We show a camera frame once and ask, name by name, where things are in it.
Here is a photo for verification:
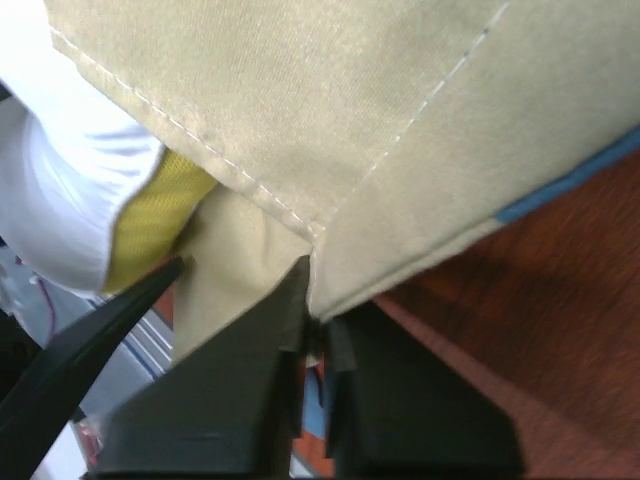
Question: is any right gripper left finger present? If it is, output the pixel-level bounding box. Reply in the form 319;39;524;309
89;256;310;479

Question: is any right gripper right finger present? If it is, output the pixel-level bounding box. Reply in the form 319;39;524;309
323;303;525;479

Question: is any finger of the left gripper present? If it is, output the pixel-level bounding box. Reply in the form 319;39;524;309
1;257;184;479

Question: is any white pillow yellow edge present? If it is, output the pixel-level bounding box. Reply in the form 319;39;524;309
1;1;215;296

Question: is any beige blue patchwork pillowcase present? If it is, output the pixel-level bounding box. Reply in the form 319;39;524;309
42;0;640;441

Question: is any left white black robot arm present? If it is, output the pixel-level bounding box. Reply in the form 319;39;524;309
1;246;184;479

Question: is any aluminium rail frame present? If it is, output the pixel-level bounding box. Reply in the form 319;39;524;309
109;307;174;383

